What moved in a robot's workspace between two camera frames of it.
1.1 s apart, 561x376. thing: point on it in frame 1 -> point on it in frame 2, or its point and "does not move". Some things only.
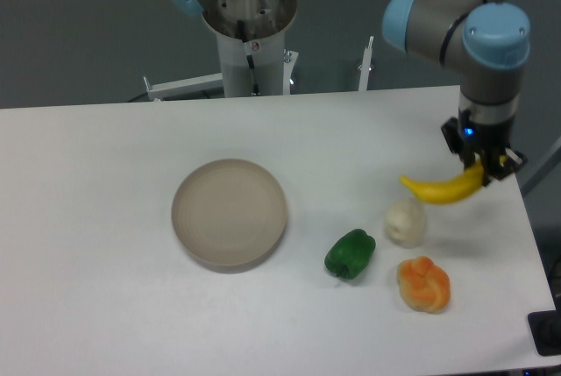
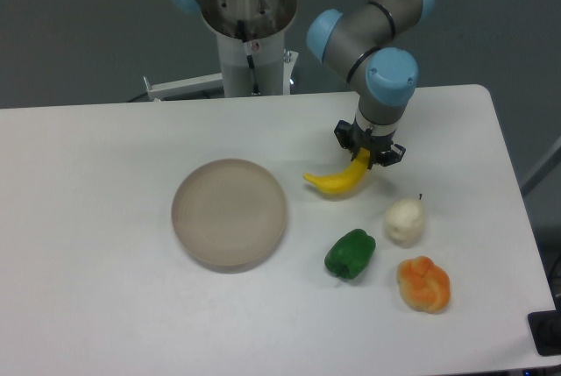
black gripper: x=488 y=143 -> x=382 y=149
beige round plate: x=230 y=214 does not move
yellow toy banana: x=454 y=189 -> x=345 y=179
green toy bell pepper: x=350 y=254 does not move
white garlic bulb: x=405 y=223 does not move
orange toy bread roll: x=423 y=285 does not move
